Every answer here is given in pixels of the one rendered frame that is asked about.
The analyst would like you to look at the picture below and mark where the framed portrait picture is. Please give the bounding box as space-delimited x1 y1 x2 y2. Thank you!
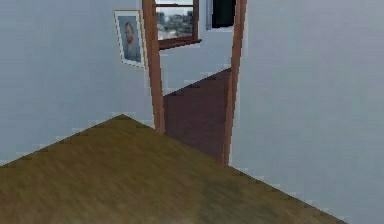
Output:
113 9 148 70

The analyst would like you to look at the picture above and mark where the brown framed window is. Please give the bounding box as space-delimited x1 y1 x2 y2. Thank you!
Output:
154 0 203 51

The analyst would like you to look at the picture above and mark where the dark framed wall picture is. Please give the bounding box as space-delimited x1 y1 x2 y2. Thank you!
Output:
205 0 237 31

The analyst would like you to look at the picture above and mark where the brown wooden door frame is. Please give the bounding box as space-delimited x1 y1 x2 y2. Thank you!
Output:
141 0 248 168

